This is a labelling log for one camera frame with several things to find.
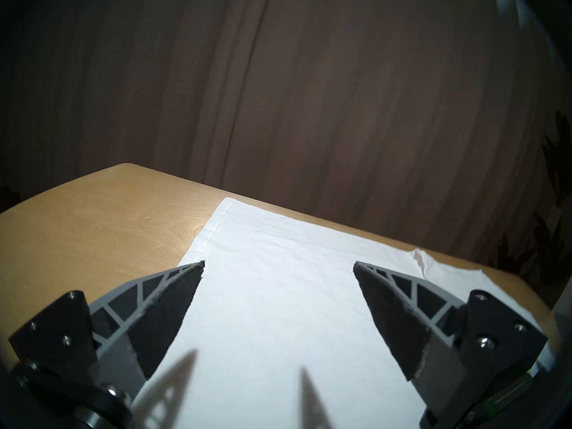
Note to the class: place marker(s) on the grey black left gripper left finger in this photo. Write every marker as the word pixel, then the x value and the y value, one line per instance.
pixel 165 312

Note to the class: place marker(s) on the grey black left gripper right finger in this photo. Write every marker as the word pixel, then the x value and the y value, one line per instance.
pixel 397 316

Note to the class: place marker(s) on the white shirt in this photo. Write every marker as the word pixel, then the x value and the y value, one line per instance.
pixel 277 298

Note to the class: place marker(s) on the tall dark leafy plant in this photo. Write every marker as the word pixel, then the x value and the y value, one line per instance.
pixel 554 236

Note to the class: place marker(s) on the brown pleated curtain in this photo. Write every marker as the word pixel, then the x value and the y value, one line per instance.
pixel 313 97

